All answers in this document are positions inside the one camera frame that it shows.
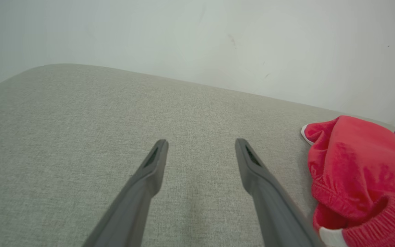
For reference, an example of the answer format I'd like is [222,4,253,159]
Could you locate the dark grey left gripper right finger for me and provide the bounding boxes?
[235,138,325,247]

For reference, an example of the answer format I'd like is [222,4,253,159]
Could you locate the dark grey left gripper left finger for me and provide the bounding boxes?
[82,139,169,247]

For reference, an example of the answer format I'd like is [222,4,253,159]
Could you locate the red shorts with white stripes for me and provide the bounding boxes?
[300,116,395,247]

